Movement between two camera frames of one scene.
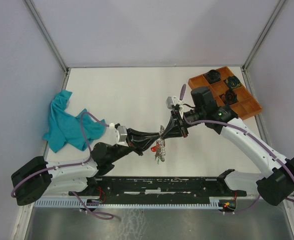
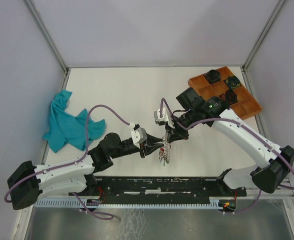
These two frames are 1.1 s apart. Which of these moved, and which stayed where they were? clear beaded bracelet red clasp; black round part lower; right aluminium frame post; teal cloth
Moved: clear beaded bracelet red clasp
Stayed: right aluminium frame post; teal cloth; black round part lower
